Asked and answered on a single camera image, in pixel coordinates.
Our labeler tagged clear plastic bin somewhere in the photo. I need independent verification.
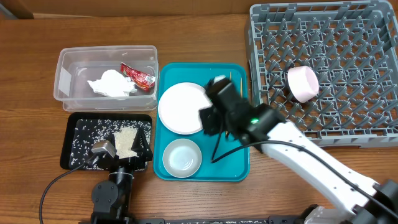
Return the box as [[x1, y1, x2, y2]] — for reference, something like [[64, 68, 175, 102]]
[[53, 45, 159, 111]]

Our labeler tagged red snack wrapper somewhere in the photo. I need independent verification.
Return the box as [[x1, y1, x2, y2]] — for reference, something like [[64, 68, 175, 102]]
[[121, 63, 155, 91]]

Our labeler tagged white napkin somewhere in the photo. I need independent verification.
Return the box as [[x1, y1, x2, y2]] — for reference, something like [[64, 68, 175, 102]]
[[87, 70, 137, 97]]

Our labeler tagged grey dish rack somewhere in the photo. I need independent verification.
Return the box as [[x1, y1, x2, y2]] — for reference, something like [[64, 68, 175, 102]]
[[245, 1, 397, 148]]

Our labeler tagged black rectangular tray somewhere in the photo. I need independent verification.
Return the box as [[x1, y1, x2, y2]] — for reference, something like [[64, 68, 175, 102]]
[[60, 113, 152, 169]]

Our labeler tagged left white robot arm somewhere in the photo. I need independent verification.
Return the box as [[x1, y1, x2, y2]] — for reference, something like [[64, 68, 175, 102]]
[[89, 128, 153, 223]]

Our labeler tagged large pink plate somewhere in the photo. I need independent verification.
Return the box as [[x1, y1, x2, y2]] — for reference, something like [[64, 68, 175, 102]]
[[158, 82, 211, 135]]

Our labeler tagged grey bowl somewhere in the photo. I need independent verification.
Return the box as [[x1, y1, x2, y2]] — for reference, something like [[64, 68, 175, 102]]
[[162, 139, 202, 179]]

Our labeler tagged small pink bowl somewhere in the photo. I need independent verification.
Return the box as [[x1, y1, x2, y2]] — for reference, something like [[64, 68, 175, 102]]
[[287, 66, 320, 103]]

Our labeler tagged cardboard box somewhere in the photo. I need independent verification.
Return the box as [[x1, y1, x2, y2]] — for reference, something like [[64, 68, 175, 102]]
[[0, 0, 352, 19]]

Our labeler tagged white rice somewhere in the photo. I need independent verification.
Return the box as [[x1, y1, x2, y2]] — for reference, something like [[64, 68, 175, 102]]
[[66, 119, 152, 169]]

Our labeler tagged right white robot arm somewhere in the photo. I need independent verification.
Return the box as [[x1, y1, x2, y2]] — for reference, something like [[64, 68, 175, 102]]
[[199, 78, 397, 223]]

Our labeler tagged teal plastic tray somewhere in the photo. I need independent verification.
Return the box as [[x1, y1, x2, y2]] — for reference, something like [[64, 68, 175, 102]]
[[153, 63, 250, 182]]

